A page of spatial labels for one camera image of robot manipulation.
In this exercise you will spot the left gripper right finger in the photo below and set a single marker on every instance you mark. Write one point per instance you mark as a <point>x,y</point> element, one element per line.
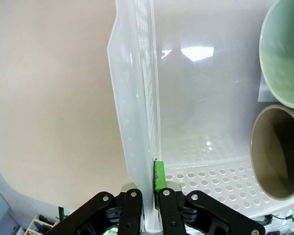
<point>186,215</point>

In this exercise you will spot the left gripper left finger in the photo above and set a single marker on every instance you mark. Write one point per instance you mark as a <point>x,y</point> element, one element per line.
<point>107,215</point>

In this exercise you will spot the white perforated plastic basket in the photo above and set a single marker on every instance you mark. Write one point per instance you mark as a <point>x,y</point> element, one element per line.
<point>198,122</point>

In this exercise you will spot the brown cardboard tube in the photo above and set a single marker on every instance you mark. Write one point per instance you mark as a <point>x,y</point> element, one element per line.
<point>279,159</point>

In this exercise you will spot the pale green cup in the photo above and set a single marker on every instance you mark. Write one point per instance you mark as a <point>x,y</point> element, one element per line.
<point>284,61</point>

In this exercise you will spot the white box of tools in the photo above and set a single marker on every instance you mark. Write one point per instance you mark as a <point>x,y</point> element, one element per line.
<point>39,225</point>

